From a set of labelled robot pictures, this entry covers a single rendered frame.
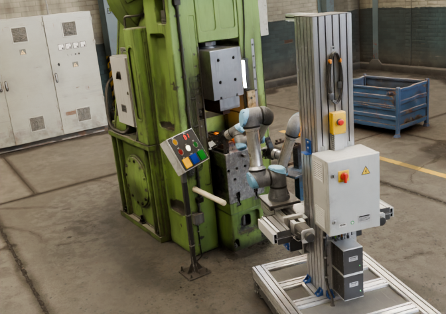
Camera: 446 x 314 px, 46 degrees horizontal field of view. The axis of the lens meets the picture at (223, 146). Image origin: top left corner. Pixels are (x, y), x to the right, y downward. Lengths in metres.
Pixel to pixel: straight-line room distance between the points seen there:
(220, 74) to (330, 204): 1.64
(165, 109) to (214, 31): 0.80
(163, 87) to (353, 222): 2.11
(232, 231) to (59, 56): 5.49
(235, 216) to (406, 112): 3.99
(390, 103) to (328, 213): 4.78
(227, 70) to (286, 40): 7.99
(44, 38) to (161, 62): 4.87
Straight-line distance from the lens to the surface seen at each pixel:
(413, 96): 8.02
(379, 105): 7.91
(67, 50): 9.30
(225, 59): 4.31
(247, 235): 4.74
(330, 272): 3.59
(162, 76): 4.56
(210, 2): 4.40
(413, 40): 12.77
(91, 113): 9.52
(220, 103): 4.32
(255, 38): 4.67
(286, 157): 3.82
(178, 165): 3.91
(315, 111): 3.18
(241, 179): 4.51
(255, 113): 3.45
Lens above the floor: 2.22
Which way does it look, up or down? 16 degrees down
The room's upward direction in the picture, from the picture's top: 6 degrees counter-clockwise
